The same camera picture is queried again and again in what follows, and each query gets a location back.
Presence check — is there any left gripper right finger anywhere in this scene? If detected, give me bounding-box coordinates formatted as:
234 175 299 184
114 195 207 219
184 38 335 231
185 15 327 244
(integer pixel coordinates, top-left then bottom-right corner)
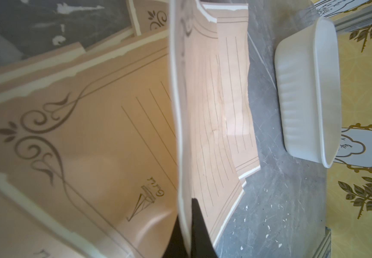
191 198 218 258

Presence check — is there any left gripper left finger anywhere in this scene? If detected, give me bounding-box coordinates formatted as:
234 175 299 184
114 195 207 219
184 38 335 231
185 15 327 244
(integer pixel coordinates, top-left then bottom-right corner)
162 219 189 258

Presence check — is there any pink lined stationery paper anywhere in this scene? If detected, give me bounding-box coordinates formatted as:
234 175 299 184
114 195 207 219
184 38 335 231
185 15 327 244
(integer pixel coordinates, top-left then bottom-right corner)
0 173 114 258
0 30 178 258
169 1 194 258

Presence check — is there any white oval storage box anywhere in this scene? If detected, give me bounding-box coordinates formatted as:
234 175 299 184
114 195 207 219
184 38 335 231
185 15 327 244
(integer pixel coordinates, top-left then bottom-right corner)
274 17 342 168

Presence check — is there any brown lined stationery paper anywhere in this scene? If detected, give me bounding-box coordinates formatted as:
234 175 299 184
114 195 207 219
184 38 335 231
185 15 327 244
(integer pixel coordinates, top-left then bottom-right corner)
127 0 169 36

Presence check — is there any brown stationery paper in box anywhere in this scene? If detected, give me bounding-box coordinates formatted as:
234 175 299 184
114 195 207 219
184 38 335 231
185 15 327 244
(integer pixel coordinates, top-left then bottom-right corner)
201 2 261 246

